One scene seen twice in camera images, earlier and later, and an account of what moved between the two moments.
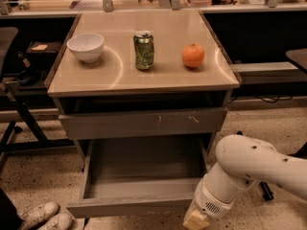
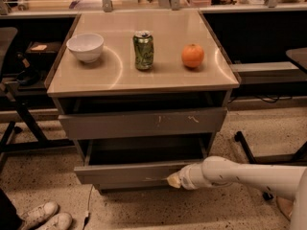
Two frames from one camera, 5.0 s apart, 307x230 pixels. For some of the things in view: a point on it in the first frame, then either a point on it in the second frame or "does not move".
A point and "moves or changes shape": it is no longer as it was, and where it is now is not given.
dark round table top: (299, 56) does not move
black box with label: (44, 48) does not move
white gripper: (207, 203) to (186, 177)
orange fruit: (193, 56) does not move
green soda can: (144, 44) does not move
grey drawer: (138, 175) moves or changes shape
